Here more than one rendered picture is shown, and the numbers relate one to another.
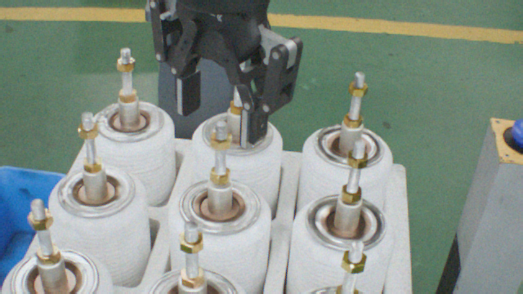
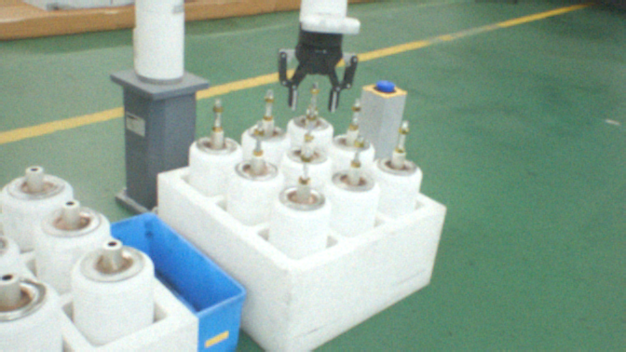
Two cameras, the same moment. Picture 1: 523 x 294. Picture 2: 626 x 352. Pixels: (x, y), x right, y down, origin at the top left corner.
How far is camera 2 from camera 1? 0.83 m
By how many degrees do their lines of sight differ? 45
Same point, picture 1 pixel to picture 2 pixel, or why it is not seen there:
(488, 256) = (383, 148)
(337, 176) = (321, 134)
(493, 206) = (384, 121)
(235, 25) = (333, 52)
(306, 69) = not seen: hidden behind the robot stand
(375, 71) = not seen: hidden behind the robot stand
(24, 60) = not seen: outside the picture
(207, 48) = (316, 68)
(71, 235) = (266, 192)
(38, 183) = (129, 227)
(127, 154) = (236, 157)
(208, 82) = (183, 134)
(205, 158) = (268, 147)
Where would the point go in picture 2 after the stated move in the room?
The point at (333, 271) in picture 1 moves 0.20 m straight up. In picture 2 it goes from (365, 160) to (381, 59)
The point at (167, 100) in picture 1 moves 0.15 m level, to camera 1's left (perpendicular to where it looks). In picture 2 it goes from (158, 155) to (91, 173)
